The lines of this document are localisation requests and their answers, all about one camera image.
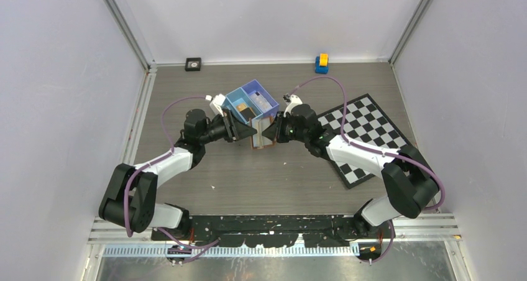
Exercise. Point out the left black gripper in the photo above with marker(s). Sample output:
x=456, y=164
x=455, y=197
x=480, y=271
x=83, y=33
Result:
x=234, y=128

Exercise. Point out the blue three-compartment organizer box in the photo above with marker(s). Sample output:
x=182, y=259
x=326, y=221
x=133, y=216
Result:
x=242, y=95

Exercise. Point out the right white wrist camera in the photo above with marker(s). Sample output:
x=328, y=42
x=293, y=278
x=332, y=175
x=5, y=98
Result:
x=292, y=101

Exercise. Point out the small black square object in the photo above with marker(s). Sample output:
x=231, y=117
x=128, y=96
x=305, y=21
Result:
x=193, y=64

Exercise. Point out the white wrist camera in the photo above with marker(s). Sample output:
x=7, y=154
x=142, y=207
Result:
x=292, y=101
x=216, y=103

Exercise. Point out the blue yellow toy block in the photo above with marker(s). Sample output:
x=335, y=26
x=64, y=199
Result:
x=321, y=65

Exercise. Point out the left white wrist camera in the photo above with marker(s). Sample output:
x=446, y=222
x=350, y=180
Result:
x=216, y=103

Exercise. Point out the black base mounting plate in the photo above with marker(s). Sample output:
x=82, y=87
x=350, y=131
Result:
x=273, y=231

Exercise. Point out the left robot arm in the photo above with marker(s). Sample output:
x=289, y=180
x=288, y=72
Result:
x=130, y=198

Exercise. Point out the black white checkerboard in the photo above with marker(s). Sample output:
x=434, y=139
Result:
x=364, y=121

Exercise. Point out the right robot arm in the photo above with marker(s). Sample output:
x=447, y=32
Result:
x=409, y=183

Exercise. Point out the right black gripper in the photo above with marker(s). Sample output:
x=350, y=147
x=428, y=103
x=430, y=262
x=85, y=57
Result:
x=276, y=129

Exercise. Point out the white item in box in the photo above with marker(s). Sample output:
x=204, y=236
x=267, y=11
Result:
x=261, y=102

